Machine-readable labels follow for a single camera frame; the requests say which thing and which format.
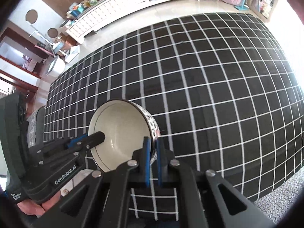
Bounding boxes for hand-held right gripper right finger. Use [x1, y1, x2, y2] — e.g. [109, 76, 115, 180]
[156, 138, 277, 228]

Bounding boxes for cardboard box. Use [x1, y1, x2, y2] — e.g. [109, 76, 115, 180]
[56, 34, 77, 47]

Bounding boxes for grey foam floor mat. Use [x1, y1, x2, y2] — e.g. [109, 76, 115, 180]
[251, 170, 303, 225]

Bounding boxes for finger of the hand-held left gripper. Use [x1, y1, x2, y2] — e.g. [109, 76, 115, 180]
[65, 131, 106, 150]

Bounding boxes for person's left hand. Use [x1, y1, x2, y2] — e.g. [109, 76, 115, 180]
[17, 189, 63, 217]

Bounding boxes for black white checked tablecloth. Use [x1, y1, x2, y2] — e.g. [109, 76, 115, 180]
[43, 13, 304, 222]

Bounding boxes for patterned ceramic bowl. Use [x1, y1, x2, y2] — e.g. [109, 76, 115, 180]
[88, 99, 162, 173]

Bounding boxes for white bucket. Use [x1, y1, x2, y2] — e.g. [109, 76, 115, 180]
[47, 55, 66, 77]

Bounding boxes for white floor stand with discs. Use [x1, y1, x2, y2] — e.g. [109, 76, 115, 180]
[25, 9, 72, 58]

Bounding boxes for white tv cabinet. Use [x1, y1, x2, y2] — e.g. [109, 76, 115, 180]
[65, 0, 198, 45]

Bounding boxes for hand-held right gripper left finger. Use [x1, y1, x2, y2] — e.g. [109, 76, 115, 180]
[31, 136, 152, 228]

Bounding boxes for white flat box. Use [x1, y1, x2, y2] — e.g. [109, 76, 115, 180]
[64, 45, 81, 63]

